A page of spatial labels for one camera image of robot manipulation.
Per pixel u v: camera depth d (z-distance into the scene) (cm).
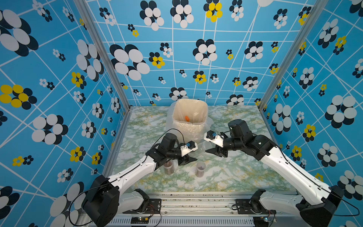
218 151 60
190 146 64
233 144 57
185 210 73
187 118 98
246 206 72
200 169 76
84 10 69
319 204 38
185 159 68
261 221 71
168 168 78
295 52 85
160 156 62
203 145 67
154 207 73
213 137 57
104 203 40
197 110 94
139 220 72
